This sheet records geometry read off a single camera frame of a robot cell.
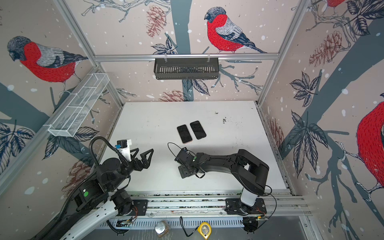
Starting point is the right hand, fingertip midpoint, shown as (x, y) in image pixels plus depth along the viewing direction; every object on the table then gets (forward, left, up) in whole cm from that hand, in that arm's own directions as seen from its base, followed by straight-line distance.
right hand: (186, 171), depth 86 cm
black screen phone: (+27, +4, -2) cm, 28 cm away
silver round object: (-28, +6, +12) cm, 31 cm away
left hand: (-1, +17, +26) cm, 31 cm away
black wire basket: (+62, +3, +30) cm, 69 cm away
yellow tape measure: (-27, -11, +2) cm, 29 cm away
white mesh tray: (+20, +57, +34) cm, 70 cm away
